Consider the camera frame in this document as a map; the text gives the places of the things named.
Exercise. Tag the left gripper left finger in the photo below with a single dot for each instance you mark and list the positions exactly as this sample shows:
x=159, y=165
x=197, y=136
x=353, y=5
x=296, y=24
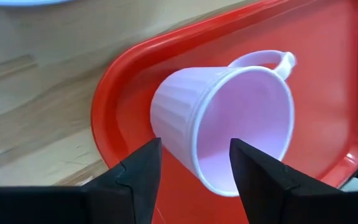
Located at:
x=129, y=193

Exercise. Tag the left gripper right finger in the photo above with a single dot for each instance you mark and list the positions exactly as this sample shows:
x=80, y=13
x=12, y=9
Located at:
x=269, y=193

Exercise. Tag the pink plastic mug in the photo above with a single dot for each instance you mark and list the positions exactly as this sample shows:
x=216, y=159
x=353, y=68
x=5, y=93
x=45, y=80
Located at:
x=179, y=102

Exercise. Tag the lavender plastic plate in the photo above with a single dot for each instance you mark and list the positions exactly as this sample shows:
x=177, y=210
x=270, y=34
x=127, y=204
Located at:
x=20, y=1

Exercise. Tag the red plastic tray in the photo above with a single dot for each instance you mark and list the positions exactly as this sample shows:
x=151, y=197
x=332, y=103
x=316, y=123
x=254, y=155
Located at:
x=322, y=93

